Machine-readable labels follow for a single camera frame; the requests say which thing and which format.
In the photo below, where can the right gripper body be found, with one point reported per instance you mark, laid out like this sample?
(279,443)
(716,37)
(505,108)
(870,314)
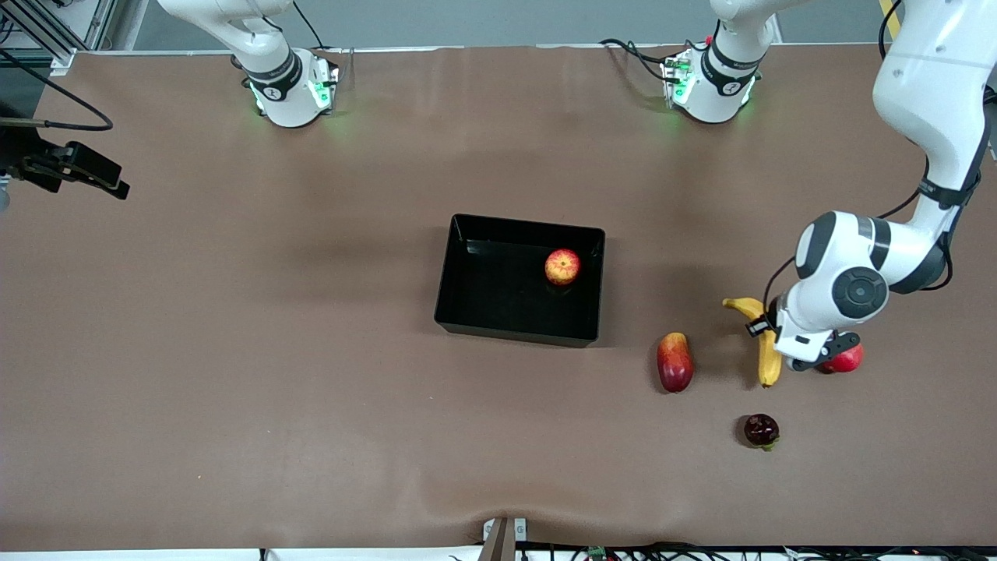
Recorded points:
(29,158)

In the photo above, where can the yellow banana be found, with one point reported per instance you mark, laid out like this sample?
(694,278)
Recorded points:
(769,366)

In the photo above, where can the red yellow apple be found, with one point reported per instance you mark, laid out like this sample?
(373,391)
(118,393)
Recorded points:
(562,267)

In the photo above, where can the black plastic box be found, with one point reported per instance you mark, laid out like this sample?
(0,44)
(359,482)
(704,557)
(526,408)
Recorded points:
(498,304)

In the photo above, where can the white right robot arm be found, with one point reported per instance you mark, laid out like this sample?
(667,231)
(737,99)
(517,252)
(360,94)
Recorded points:
(273,47)

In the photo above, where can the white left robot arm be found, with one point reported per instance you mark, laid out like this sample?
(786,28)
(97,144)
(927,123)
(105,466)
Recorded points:
(919,93)

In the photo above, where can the red yellow mango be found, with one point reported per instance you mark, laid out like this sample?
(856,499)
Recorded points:
(674,362)

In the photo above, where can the dark purple mangosteen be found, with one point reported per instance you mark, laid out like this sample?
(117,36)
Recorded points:
(761,430)

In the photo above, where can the brown table mat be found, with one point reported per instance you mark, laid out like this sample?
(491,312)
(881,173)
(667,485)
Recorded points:
(311,436)

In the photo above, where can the grey aluminium frame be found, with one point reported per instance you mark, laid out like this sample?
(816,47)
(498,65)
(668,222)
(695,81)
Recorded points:
(43,35)

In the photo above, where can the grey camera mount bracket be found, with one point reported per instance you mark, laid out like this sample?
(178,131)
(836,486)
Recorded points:
(502,539)

